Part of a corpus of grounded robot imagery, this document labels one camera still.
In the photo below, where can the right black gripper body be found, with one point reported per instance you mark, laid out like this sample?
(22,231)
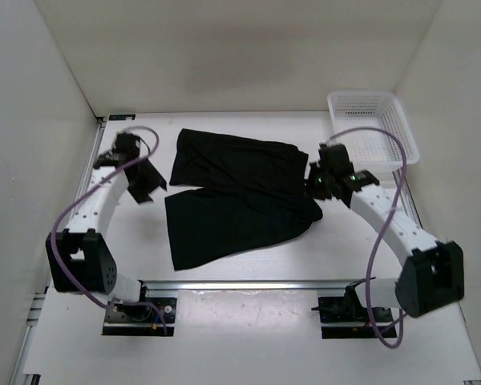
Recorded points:
(318,184)

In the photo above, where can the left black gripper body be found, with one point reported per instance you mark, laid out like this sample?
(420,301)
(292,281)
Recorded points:
(147,181)

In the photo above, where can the black shorts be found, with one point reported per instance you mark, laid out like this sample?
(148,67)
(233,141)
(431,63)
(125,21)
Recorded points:
(241,194)

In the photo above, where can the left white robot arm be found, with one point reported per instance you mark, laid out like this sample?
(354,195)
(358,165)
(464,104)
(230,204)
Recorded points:
(79,258)

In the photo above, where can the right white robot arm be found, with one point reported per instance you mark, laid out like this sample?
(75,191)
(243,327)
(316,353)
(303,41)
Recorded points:
(432,274)

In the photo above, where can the white perforated plastic basket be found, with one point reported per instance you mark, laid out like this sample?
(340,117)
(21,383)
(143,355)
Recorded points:
(381,126)

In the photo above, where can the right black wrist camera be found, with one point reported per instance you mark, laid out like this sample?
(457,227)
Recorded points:
(334,159)

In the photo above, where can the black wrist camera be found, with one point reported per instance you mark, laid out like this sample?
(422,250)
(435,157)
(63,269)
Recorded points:
(334,159)
(127,144)

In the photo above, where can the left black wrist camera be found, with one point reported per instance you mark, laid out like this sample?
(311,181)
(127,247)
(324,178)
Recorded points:
(127,144)

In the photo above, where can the black corner bracket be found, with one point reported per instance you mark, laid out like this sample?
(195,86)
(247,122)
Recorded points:
(121,117)

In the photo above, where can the aluminium front rail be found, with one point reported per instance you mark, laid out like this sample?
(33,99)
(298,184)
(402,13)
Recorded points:
(249,285)

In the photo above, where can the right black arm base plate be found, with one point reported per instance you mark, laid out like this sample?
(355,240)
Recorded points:
(339,322)

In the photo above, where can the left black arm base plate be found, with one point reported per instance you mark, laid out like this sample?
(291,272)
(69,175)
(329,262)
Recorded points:
(155,319)

